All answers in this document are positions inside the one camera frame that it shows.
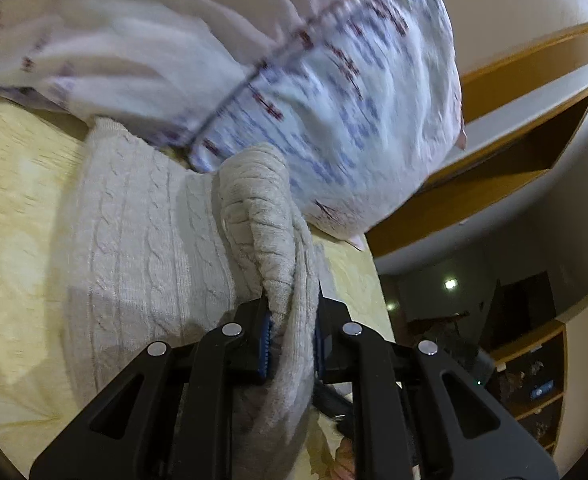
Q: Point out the floral pink and white pillow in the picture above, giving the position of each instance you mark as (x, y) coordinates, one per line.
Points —
(364, 135)

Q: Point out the wooden shelf unit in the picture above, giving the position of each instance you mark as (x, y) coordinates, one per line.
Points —
(524, 347)

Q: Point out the ceiling light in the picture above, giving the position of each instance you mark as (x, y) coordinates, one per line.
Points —
(451, 284)

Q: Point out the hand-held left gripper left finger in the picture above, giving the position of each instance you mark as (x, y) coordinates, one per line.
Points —
(265, 345)

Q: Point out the yellow patterned bed sheet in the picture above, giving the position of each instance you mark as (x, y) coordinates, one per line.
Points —
(19, 185)

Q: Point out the dark furniture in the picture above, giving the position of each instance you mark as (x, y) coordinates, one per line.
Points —
(519, 305)

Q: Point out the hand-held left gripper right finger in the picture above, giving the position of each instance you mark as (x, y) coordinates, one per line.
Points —
(323, 355)

